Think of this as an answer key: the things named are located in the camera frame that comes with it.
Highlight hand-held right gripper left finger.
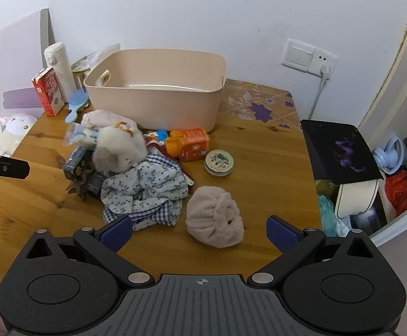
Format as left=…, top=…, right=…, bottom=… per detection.
left=16, top=215, right=155, bottom=289

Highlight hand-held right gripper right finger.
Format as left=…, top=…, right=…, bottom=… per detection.
left=248, top=214, right=383, bottom=289

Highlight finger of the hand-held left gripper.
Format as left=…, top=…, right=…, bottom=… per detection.
left=0, top=142, right=31, bottom=183

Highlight blue floral cloth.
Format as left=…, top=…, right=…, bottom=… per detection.
left=101, top=153, right=191, bottom=232

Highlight clear bread packet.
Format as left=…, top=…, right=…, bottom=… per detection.
left=64, top=123, right=101, bottom=148

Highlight white fluffy plush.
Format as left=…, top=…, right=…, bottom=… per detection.
left=92, top=122, right=149, bottom=174

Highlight round metal tin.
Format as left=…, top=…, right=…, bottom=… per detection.
left=204, top=149, right=235, bottom=178

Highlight small red item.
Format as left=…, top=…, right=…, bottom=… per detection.
left=145, top=140, right=169, bottom=157

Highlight beige plastic storage basket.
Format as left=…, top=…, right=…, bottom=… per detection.
left=84, top=50, right=227, bottom=131

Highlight white bunny plush toy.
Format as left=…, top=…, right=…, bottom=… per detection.
left=0, top=113, right=38, bottom=155

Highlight green plastic bag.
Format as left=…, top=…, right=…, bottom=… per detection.
left=317, top=195, right=338, bottom=237

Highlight purple folder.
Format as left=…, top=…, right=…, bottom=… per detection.
left=3, top=88, right=39, bottom=110

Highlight pink fluffy towel cap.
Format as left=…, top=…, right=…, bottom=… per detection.
left=185, top=185, right=243, bottom=250

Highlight white round bin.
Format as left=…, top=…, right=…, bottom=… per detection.
left=334, top=178, right=386, bottom=225

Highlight red and white carton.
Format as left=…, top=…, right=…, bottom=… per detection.
left=32, top=67, right=65, bottom=117

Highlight blue hairbrush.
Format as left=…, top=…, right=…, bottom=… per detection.
left=65, top=89, right=90, bottom=123

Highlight black flat board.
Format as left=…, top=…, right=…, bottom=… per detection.
left=300, top=120, right=394, bottom=185

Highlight blue snack packet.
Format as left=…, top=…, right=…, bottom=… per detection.
left=143, top=130, right=171, bottom=144

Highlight white thermos bottle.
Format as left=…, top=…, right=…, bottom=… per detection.
left=44, top=42, right=77, bottom=101

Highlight gold tissue box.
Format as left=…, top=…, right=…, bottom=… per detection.
left=72, top=70, right=87, bottom=90

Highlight lavender canvas board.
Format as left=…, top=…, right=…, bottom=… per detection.
left=0, top=8, right=56, bottom=120

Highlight red plastic bag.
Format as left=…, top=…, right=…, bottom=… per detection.
left=385, top=170, right=407, bottom=215

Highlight floral patterned table mat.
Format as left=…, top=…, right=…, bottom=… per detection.
left=217, top=80, right=301, bottom=133

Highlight light blue headphones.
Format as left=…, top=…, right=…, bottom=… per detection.
left=372, top=135, right=406, bottom=176

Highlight soft pack of tissues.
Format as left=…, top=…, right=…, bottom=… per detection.
left=71, top=44, right=121, bottom=74

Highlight white plug with cable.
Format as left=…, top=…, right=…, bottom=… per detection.
left=308, top=64, right=332, bottom=121

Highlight white wall switch socket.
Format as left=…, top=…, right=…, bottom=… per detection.
left=281, top=38, right=338, bottom=78

